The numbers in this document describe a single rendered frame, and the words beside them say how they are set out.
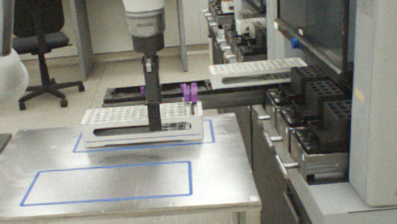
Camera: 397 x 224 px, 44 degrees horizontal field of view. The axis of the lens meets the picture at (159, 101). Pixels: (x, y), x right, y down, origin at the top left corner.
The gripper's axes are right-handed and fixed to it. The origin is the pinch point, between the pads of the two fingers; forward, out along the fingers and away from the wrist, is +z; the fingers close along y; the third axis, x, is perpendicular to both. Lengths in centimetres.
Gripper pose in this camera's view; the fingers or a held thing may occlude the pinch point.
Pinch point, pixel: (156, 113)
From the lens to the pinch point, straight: 121.9
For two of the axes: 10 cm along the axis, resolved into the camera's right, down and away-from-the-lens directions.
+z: 1.0, 9.3, 3.4
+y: -0.4, 3.5, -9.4
